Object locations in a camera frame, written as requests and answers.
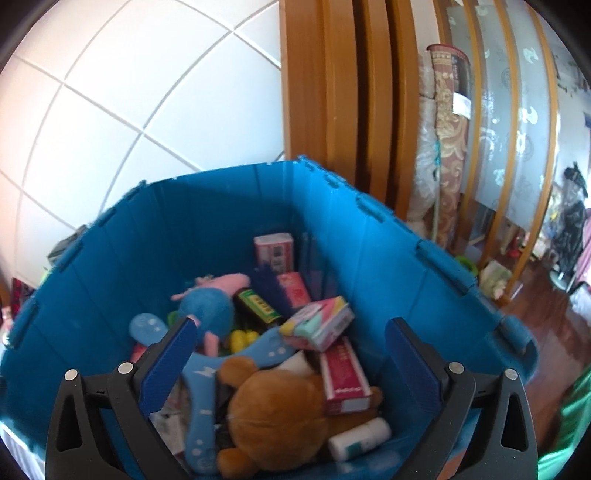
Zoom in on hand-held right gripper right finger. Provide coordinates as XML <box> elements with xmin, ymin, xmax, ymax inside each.
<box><xmin>385</xmin><ymin>316</ymin><xmax>540</xmax><ymax>480</ymax></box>

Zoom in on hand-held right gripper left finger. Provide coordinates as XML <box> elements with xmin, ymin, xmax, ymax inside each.
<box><xmin>45</xmin><ymin>316</ymin><xmax>199</xmax><ymax>480</ymax></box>

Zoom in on blue plastic crate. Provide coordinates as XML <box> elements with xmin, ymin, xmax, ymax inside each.
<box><xmin>0</xmin><ymin>155</ymin><xmax>540</xmax><ymax>480</ymax></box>

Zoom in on light blue dotted flat toy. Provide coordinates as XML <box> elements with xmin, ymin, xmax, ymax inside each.
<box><xmin>129</xmin><ymin>313</ymin><xmax>296</xmax><ymax>476</ymax></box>

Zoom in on blue and pink plush toy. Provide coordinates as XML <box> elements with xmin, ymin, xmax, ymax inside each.
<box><xmin>171</xmin><ymin>274</ymin><xmax>252</xmax><ymax>356</ymax></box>

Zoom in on red and white long box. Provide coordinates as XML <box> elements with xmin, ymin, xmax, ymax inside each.
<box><xmin>318</xmin><ymin>337</ymin><xmax>374</xmax><ymax>415</ymax></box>

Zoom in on yellow small toy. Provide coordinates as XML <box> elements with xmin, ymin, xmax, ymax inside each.
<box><xmin>229</xmin><ymin>329</ymin><xmax>259</xmax><ymax>354</ymax></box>

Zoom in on small white bottle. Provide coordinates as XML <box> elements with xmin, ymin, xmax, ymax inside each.
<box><xmin>329</xmin><ymin>418</ymin><xmax>392</xmax><ymax>461</ymax></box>

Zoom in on pastel striped box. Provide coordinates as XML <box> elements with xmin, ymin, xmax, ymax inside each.
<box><xmin>281</xmin><ymin>296</ymin><xmax>355</xmax><ymax>354</ymax></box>

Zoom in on dark bottle with green label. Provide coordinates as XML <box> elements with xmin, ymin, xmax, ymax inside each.
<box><xmin>233</xmin><ymin>287</ymin><xmax>283</xmax><ymax>329</ymax></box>

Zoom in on brown teddy bear plush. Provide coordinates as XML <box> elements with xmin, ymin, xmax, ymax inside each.
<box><xmin>216</xmin><ymin>355</ymin><xmax>384</xmax><ymax>480</ymax></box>

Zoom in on pale green bag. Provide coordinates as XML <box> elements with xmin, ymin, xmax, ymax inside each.
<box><xmin>480</xmin><ymin>261</ymin><xmax>513</xmax><ymax>301</ymax></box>

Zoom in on pink packet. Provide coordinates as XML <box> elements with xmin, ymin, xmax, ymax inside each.
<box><xmin>276</xmin><ymin>272</ymin><xmax>311</xmax><ymax>309</ymax></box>

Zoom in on pink printed box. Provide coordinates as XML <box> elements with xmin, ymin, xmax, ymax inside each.
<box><xmin>254</xmin><ymin>233</ymin><xmax>295</xmax><ymax>274</ymax></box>

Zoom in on dark object behind crate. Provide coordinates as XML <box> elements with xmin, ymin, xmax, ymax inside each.
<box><xmin>48</xmin><ymin>226</ymin><xmax>88</xmax><ymax>268</ymax></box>

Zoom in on red plaid cloth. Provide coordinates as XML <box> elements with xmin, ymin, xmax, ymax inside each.
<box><xmin>9</xmin><ymin>277</ymin><xmax>35</xmax><ymax>315</ymax></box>

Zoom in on green cloth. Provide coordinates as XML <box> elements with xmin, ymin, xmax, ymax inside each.
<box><xmin>538</xmin><ymin>374</ymin><xmax>591</xmax><ymax>480</ymax></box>

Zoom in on dark hanging clothes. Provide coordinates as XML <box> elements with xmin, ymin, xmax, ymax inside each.
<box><xmin>551</xmin><ymin>161</ymin><xmax>591</xmax><ymax>287</ymax></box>

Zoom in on rolled patterned carpet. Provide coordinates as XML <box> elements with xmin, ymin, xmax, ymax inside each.
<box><xmin>406</xmin><ymin>44</ymin><xmax>472</xmax><ymax>250</ymax></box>

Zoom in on frosted glass sliding door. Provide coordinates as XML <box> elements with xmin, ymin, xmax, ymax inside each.
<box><xmin>434</xmin><ymin>0</ymin><xmax>561</xmax><ymax>305</ymax></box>

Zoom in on wooden door frame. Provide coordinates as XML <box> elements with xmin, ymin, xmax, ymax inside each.
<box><xmin>279</xmin><ymin>0</ymin><xmax>444</xmax><ymax>222</ymax></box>

